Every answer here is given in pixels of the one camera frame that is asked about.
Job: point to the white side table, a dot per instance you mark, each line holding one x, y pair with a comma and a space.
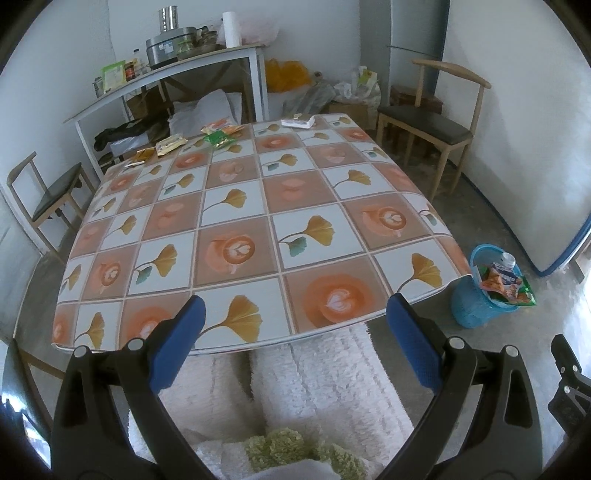
259, 87

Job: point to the black bag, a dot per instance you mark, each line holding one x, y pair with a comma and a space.
120, 134

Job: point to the green fuzzy jacket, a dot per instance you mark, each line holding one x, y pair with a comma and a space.
300, 454

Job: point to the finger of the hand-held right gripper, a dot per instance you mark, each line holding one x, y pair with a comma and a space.
565, 355

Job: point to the slim sauce bottle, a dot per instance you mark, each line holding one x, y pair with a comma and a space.
137, 60

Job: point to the blue plastic basket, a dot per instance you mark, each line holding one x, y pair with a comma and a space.
471, 309

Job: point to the brown wooden stool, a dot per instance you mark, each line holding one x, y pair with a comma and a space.
415, 99

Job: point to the yellow plastic bag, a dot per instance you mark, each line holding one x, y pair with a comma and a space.
288, 74

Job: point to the blue orange snack bag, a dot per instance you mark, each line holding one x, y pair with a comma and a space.
503, 284

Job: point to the grey rice cooker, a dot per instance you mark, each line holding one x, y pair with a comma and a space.
166, 48

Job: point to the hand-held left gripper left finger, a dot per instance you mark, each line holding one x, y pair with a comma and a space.
180, 346

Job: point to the small metal can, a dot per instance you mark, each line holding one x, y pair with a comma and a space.
98, 87

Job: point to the glass lidded pot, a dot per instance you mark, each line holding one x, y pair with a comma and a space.
198, 46

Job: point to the white flat box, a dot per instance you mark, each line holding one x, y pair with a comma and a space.
298, 121

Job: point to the orange small packet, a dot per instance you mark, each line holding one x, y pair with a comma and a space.
216, 125

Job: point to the grey plastic bag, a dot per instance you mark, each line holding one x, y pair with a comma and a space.
309, 99

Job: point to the green food packet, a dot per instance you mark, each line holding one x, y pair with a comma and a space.
113, 76

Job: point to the yellow snack packet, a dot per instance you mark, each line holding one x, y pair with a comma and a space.
171, 145

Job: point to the wooden chair with dark seat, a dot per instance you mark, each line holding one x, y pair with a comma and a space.
425, 122
55, 187

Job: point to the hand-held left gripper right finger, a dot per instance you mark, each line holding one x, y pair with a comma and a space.
411, 346

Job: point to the brown flat packet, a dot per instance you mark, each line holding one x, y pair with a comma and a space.
138, 157

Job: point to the white plastic bag with carton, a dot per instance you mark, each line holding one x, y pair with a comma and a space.
360, 83

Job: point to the white mattress with blue edge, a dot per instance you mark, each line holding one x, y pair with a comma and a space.
531, 138

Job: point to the white paper towel roll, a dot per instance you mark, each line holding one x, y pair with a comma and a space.
232, 30

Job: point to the brown cardboard box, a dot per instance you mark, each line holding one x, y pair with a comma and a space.
143, 104
353, 115

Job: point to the grey refrigerator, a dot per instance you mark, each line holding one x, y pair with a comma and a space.
415, 27

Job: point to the white woven sack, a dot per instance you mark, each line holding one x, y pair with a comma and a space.
207, 108

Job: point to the metal cylinder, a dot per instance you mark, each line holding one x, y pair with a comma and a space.
168, 18

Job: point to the dark sauce jar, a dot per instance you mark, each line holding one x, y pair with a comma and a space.
129, 74

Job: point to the white wrapped box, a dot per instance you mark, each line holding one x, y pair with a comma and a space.
129, 146

